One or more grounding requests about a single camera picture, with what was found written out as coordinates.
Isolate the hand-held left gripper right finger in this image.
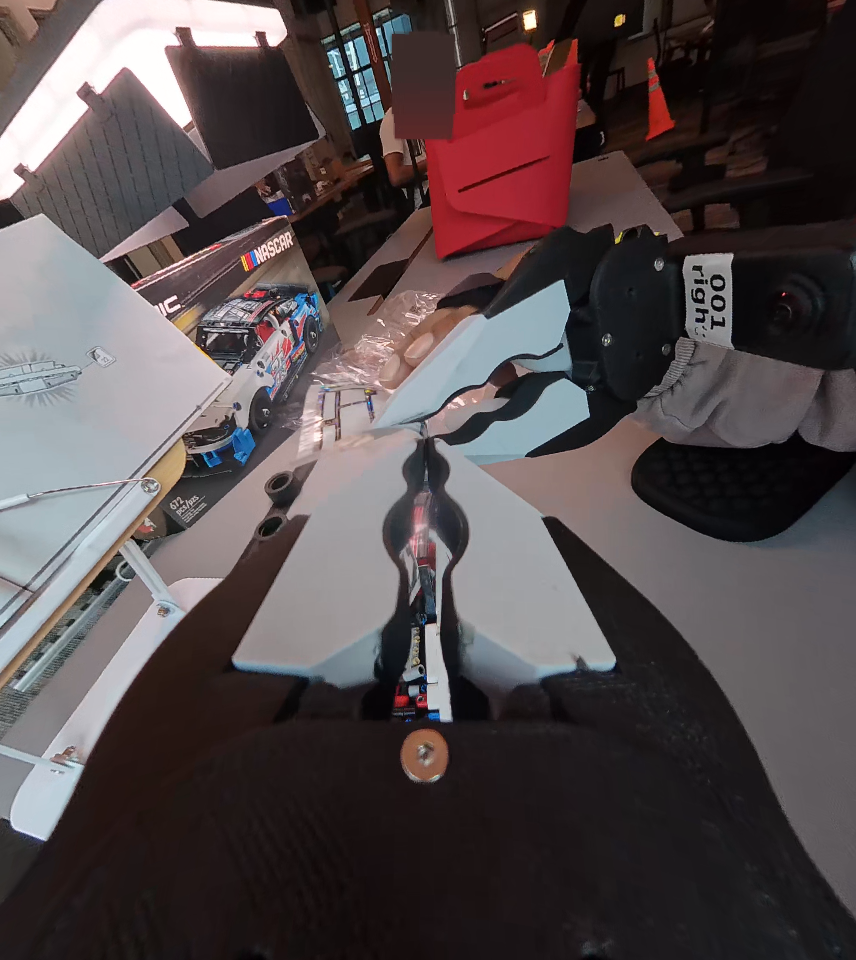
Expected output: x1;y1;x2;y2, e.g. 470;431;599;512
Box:
431;438;618;689

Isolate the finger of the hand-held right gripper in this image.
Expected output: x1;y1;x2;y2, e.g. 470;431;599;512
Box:
370;279;573;435
439;369;594;464

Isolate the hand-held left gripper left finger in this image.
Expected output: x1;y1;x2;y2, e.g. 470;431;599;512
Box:
231;435;426;689

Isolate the toy brick race car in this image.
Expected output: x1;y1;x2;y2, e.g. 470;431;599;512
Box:
394;555;453;723

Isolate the shiny sticker sheet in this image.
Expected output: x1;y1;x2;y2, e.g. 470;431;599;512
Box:
308;382;436;481

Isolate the white book stand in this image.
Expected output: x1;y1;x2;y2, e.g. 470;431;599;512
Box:
0;442;226;886

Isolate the building instruction booklet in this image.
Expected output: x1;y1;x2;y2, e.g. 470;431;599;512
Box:
0;213;232;676

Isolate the person's right forearm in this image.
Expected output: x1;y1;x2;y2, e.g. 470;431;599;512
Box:
634;333;856;526

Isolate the grey desk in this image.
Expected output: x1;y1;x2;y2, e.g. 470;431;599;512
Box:
0;150;856;960

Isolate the person's right hand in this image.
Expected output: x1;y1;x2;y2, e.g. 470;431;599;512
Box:
381;306;477;391

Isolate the clear plastic bag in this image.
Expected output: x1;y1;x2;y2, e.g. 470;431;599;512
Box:
308;288;474;378

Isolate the black mesh pad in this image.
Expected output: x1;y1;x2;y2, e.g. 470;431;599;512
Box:
631;435;856;543

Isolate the red paper bag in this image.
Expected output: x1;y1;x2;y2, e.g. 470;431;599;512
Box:
424;43;583;261

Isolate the orange traffic cone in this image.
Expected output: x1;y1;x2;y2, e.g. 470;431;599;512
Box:
644;58;677;143

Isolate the toy car product box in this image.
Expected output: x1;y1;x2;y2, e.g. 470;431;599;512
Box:
131;216;333;535

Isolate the dark hanging acoustic panel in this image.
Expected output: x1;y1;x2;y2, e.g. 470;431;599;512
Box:
165;28;321;171
11;67;216;238

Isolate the long ceiling light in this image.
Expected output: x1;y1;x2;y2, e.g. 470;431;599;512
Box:
0;0;288;204

